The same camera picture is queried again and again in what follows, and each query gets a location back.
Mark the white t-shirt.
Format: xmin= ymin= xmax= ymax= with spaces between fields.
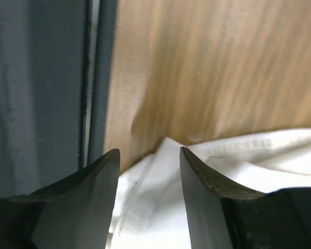
xmin=106 ymin=128 xmax=311 ymax=248

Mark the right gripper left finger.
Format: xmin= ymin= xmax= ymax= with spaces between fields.
xmin=0 ymin=149 xmax=120 ymax=249

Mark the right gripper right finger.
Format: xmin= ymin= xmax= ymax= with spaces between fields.
xmin=180 ymin=147 xmax=311 ymax=248

